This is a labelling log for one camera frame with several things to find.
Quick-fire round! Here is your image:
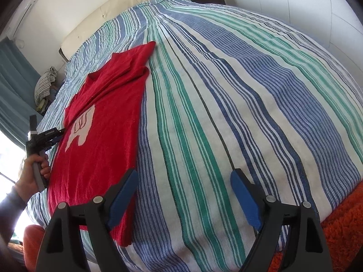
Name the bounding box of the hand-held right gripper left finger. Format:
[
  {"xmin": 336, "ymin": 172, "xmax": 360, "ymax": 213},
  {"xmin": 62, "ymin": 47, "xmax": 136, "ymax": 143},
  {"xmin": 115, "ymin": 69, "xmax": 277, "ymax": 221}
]
[{"xmin": 35, "ymin": 170, "xmax": 139, "ymax": 272}]

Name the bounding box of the blue curtain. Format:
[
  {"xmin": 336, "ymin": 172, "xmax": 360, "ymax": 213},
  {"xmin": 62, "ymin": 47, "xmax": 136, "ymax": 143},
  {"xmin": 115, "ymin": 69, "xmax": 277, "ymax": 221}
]
[{"xmin": 0, "ymin": 38, "xmax": 46, "ymax": 148}]

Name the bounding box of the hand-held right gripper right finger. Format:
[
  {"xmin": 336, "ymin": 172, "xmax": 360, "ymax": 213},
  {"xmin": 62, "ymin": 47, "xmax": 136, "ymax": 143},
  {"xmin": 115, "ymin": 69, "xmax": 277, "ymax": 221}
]
[{"xmin": 230, "ymin": 169, "xmax": 332, "ymax": 272}]

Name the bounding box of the window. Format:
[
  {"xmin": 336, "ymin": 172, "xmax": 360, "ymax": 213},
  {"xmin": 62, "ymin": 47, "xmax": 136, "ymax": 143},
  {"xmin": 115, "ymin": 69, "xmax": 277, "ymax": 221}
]
[{"xmin": 0, "ymin": 132, "xmax": 29, "ymax": 233}]

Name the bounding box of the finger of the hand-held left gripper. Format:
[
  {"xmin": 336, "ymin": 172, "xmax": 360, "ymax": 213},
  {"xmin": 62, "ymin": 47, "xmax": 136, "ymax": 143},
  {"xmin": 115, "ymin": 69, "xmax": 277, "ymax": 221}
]
[{"xmin": 45, "ymin": 128, "xmax": 65, "ymax": 148}]

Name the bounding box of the white wardrobe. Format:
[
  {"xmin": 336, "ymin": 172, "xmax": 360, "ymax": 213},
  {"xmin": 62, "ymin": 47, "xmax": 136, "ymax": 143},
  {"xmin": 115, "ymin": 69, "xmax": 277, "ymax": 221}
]
[{"xmin": 224, "ymin": 0, "xmax": 363, "ymax": 91}]

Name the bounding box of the checked cloth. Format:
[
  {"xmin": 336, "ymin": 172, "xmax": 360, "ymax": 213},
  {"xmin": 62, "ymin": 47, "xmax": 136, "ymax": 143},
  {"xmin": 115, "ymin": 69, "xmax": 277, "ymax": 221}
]
[{"xmin": 34, "ymin": 66, "xmax": 59, "ymax": 105}]

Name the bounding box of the orange fleece clothing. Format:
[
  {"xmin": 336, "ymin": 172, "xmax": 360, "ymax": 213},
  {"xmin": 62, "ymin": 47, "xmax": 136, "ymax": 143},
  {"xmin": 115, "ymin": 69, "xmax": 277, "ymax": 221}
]
[{"xmin": 23, "ymin": 188, "xmax": 363, "ymax": 272}]

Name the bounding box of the cream padded headboard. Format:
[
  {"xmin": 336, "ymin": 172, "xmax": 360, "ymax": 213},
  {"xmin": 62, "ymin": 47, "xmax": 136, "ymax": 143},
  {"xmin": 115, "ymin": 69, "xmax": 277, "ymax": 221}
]
[{"xmin": 58, "ymin": 0, "xmax": 176, "ymax": 63}]

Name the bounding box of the striped bed sheet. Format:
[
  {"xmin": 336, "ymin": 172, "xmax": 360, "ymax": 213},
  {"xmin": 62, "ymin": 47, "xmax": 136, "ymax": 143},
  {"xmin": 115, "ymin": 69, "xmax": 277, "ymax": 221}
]
[{"xmin": 25, "ymin": 0, "xmax": 363, "ymax": 272}]

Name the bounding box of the person's left hand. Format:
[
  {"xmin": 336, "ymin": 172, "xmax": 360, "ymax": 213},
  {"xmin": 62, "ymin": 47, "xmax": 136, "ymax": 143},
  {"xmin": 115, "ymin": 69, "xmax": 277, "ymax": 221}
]
[{"xmin": 14, "ymin": 153, "xmax": 51, "ymax": 202}]

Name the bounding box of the white air conditioner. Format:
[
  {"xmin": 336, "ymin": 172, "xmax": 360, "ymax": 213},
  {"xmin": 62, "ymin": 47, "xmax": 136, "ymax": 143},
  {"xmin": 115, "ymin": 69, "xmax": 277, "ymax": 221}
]
[{"xmin": 7, "ymin": 0, "xmax": 39, "ymax": 39}]

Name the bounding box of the red knit sweater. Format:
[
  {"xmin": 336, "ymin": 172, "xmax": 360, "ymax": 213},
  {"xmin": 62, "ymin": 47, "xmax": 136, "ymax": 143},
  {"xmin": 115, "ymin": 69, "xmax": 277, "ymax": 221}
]
[{"xmin": 47, "ymin": 41, "xmax": 157, "ymax": 247}]

